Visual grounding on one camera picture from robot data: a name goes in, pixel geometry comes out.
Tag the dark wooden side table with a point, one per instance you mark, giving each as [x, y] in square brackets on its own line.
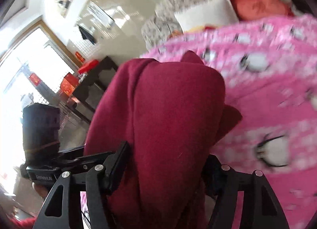
[92, 85]

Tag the red gift box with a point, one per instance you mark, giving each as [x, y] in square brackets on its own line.
[87, 66]

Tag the dark red fleece sweater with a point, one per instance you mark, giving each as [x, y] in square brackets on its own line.
[171, 114]

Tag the red heart shaped cushion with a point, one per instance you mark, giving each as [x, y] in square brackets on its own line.
[248, 10]

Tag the red bag on table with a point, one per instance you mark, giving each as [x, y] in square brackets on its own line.
[69, 84]

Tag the dark cloth hanging on wall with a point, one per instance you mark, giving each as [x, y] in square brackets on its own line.
[86, 35]

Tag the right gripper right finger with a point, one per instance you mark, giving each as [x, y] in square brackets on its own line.
[260, 206]

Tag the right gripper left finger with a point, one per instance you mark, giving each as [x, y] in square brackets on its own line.
[71, 173]

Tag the white square pillow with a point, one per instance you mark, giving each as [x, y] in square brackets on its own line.
[214, 13]

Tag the pink penguin print duvet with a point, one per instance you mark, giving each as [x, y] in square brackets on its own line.
[269, 70]

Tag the white wall calendar chart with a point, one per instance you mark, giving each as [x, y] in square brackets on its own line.
[106, 20]

